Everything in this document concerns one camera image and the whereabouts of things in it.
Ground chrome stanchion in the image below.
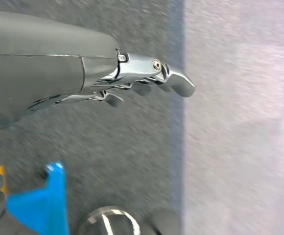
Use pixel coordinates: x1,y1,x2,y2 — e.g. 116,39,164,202
78,206,142,235

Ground blue metal shelf rack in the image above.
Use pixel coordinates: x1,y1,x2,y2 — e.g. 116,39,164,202
5,161,70,235

